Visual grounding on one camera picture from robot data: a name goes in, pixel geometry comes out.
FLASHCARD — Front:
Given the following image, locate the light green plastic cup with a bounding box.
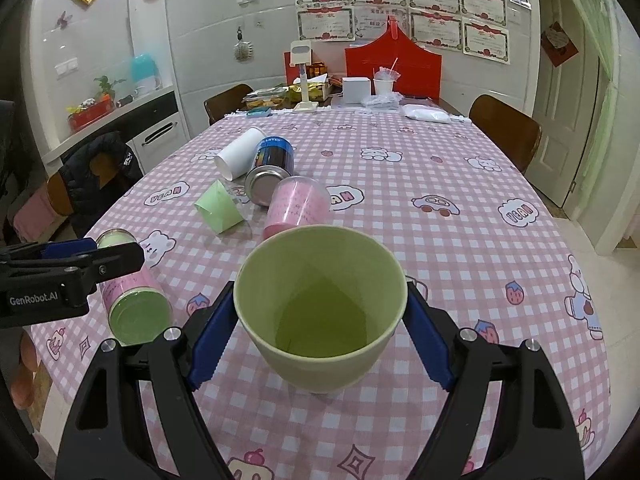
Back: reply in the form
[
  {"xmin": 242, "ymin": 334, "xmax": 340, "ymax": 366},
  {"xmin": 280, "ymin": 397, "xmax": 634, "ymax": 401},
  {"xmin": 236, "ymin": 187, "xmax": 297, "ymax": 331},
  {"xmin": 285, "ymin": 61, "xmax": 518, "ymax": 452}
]
[{"xmin": 233, "ymin": 225, "xmax": 407, "ymax": 395}]

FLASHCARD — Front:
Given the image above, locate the light green paper cup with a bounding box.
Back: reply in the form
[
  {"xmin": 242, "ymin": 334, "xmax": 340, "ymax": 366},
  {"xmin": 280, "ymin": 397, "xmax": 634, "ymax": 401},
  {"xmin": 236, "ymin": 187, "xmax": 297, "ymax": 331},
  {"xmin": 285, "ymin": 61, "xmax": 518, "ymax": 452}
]
[{"xmin": 193, "ymin": 179, "xmax": 246, "ymax": 234}]

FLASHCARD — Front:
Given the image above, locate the white cup with straw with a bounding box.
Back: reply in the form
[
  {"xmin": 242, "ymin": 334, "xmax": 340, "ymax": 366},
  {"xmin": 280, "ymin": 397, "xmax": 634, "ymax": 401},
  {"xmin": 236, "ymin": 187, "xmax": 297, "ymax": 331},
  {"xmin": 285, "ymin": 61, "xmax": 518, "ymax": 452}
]
[{"xmin": 372, "ymin": 57, "xmax": 404, "ymax": 97}]

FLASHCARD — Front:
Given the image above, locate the white paper cup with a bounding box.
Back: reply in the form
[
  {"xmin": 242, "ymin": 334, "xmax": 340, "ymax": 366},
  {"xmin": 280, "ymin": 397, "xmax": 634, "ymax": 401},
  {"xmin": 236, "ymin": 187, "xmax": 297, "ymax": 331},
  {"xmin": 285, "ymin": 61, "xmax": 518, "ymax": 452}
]
[{"xmin": 214, "ymin": 126, "xmax": 268, "ymax": 181}]

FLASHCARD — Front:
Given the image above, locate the white powder bag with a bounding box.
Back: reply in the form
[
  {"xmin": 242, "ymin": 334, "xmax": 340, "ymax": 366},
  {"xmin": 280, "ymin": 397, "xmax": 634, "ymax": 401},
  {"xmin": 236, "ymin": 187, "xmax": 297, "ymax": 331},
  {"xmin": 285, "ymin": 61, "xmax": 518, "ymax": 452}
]
[{"xmin": 402, "ymin": 103, "xmax": 450, "ymax": 124}]

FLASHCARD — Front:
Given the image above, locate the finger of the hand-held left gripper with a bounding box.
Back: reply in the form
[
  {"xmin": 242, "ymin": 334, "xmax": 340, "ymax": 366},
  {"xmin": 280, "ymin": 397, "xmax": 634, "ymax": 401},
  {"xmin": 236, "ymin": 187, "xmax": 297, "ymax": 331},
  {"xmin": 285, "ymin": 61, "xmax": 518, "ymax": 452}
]
[
  {"xmin": 60, "ymin": 242, "xmax": 146, "ymax": 286},
  {"xmin": 0, "ymin": 237, "xmax": 99, "ymax": 264}
]

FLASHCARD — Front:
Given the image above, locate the red gift bag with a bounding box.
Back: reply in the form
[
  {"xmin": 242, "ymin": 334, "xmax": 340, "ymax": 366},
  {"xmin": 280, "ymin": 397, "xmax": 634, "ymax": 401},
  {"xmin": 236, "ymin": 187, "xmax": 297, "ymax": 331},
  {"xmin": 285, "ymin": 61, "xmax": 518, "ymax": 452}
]
[{"xmin": 344, "ymin": 15, "xmax": 444, "ymax": 104}]

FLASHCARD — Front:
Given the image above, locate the red fruit tray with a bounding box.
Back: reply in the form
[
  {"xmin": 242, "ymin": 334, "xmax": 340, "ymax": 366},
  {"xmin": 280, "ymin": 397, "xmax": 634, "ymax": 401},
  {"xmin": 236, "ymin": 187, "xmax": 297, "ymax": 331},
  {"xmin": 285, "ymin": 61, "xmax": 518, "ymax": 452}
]
[{"xmin": 67, "ymin": 97, "xmax": 117, "ymax": 134}]

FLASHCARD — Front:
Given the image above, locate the teal electric kettle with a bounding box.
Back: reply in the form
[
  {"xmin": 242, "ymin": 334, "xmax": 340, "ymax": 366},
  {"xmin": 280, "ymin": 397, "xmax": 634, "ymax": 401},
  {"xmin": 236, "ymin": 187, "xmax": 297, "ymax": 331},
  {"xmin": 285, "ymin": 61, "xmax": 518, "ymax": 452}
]
[{"xmin": 130, "ymin": 53, "xmax": 162, "ymax": 94}]

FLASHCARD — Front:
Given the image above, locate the pink checked tablecloth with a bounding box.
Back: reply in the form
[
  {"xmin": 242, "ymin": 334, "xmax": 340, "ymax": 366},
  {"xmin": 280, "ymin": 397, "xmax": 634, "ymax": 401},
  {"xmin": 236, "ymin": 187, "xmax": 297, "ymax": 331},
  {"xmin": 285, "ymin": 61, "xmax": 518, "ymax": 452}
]
[{"xmin": 30, "ymin": 106, "xmax": 614, "ymax": 480}]

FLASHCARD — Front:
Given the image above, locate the clear plastic bag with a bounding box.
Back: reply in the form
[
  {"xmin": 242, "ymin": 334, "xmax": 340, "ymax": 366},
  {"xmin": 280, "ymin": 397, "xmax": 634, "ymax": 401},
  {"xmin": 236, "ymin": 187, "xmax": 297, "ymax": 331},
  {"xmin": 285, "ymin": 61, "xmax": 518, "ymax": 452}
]
[{"xmin": 362, "ymin": 93, "xmax": 404, "ymax": 110}]

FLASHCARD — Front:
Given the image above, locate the red door ornament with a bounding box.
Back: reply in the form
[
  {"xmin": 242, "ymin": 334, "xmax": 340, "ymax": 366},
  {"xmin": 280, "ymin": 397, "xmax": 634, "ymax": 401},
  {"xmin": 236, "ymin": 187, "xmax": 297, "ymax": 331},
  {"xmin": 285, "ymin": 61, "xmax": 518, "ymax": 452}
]
[{"xmin": 540, "ymin": 21, "xmax": 580, "ymax": 67}]

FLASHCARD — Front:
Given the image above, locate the white cabinet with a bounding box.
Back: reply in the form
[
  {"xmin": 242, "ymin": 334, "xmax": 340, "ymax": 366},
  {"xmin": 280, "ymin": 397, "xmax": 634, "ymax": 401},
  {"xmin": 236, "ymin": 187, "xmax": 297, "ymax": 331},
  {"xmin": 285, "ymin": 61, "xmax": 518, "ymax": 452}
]
[{"xmin": 39, "ymin": 84, "xmax": 192, "ymax": 177}]

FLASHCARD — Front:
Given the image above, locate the white door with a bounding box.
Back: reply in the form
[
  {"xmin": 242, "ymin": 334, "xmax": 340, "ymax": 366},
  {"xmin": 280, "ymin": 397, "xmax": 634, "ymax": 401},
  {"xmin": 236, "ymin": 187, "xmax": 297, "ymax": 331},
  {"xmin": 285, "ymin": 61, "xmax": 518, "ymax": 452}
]
[{"xmin": 524, "ymin": 0, "xmax": 603, "ymax": 209}]

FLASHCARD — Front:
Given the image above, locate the clear food container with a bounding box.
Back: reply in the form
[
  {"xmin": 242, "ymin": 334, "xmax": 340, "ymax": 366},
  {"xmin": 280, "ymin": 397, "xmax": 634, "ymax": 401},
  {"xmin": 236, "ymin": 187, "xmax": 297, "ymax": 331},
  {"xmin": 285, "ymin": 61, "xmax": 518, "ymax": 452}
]
[{"xmin": 243, "ymin": 87, "xmax": 291, "ymax": 111}]

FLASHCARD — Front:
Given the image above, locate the brown wooden chair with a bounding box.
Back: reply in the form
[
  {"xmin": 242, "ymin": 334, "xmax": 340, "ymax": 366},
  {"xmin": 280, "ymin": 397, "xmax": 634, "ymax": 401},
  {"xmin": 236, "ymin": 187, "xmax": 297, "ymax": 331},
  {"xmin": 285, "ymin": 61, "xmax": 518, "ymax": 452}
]
[
  {"xmin": 46, "ymin": 152, "xmax": 126, "ymax": 241},
  {"xmin": 203, "ymin": 83, "xmax": 254, "ymax": 126},
  {"xmin": 468, "ymin": 94, "xmax": 544, "ymax": 174}
]

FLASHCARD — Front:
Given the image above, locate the black jacket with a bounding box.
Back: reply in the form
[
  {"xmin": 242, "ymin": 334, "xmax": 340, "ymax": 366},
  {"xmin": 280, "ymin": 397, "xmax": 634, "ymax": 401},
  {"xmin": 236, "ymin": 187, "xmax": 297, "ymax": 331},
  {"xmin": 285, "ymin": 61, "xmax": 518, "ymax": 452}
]
[{"xmin": 60, "ymin": 132, "xmax": 146, "ymax": 239}]

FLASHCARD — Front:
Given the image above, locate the yellow snack box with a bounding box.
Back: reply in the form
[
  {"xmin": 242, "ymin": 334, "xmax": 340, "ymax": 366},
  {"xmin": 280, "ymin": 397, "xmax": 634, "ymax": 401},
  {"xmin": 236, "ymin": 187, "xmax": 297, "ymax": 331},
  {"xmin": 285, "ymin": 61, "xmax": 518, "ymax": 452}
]
[{"xmin": 287, "ymin": 73, "xmax": 333, "ymax": 104}]

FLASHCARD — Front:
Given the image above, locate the pink and green bottle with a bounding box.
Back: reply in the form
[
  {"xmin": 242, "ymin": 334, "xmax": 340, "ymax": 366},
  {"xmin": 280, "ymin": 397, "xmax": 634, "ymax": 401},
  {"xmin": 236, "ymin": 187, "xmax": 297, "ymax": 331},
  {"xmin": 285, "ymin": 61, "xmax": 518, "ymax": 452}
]
[{"xmin": 96, "ymin": 228, "xmax": 174, "ymax": 346}]

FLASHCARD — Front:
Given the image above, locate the blue metal can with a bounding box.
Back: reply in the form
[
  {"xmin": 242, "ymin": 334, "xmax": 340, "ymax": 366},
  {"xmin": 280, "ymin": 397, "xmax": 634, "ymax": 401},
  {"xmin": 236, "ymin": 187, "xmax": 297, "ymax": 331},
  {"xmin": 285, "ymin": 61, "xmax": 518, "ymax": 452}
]
[{"xmin": 244, "ymin": 136, "xmax": 295, "ymax": 207}]

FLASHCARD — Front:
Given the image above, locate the round wall hanging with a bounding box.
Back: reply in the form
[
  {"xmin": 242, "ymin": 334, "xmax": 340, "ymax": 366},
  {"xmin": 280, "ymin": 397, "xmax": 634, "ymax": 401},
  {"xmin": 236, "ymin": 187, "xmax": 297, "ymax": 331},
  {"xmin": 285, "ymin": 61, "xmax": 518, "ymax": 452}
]
[{"xmin": 233, "ymin": 26, "xmax": 254, "ymax": 64}]

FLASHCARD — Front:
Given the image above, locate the white phone stand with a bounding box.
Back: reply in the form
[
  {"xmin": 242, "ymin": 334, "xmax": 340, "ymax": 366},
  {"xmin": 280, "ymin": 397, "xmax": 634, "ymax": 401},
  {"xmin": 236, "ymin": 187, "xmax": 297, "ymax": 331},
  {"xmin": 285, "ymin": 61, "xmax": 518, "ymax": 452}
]
[{"xmin": 290, "ymin": 44, "xmax": 319, "ymax": 112}]

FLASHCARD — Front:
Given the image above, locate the red box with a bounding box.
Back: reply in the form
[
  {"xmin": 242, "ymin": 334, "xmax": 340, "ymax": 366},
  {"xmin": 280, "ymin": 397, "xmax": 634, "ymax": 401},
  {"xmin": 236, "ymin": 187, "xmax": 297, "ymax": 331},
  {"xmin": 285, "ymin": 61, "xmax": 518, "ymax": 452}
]
[{"xmin": 283, "ymin": 51, "xmax": 312, "ymax": 84}]

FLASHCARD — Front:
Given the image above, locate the small potted plant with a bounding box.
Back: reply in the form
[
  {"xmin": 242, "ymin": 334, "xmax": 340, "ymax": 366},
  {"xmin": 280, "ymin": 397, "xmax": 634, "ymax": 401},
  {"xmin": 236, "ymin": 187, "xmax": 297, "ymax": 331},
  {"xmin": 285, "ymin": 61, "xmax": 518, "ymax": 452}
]
[{"xmin": 93, "ymin": 75, "xmax": 127, "ymax": 106}]

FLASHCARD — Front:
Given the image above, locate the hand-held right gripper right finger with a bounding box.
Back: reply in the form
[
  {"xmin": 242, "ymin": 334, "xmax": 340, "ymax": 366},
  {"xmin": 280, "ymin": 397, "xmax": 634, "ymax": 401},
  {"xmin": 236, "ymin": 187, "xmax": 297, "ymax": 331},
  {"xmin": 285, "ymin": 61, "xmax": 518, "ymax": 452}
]
[{"xmin": 403, "ymin": 280, "xmax": 587, "ymax": 480}]

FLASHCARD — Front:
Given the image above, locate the white box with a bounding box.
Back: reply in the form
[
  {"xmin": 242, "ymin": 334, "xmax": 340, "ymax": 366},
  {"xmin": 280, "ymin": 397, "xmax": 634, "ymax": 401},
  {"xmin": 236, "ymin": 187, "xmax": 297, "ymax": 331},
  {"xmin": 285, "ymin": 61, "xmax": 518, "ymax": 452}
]
[{"xmin": 341, "ymin": 76, "xmax": 372, "ymax": 106}]

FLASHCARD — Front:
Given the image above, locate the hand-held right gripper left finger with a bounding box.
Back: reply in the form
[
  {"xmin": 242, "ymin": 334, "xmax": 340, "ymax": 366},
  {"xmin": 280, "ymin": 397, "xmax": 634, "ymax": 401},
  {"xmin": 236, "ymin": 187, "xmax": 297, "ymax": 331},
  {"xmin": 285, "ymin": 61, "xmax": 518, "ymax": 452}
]
[{"xmin": 54, "ymin": 280, "xmax": 237, "ymax": 480}]

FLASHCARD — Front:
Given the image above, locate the pink cushion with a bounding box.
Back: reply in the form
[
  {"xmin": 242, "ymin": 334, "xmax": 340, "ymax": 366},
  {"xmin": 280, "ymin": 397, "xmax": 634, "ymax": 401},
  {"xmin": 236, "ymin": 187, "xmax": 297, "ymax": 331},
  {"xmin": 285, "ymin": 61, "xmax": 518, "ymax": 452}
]
[{"xmin": 12, "ymin": 192, "xmax": 57, "ymax": 234}]

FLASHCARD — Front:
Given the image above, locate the pink clear plastic cup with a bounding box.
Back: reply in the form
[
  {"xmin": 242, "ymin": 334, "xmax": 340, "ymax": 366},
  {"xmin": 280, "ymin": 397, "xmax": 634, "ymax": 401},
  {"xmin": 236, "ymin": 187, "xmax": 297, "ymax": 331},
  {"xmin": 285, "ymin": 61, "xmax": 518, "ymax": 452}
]
[{"xmin": 263, "ymin": 175, "xmax": 332, "ymax": 241}]

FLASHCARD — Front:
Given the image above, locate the light green curtain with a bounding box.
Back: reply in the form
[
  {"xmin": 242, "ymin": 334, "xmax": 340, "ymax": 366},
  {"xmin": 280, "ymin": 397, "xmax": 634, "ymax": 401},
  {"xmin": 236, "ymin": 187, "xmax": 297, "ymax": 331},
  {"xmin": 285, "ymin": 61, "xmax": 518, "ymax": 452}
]
[{"xmin": 544, "ymin": 0, "xmax": 640, "ymax": 257}]

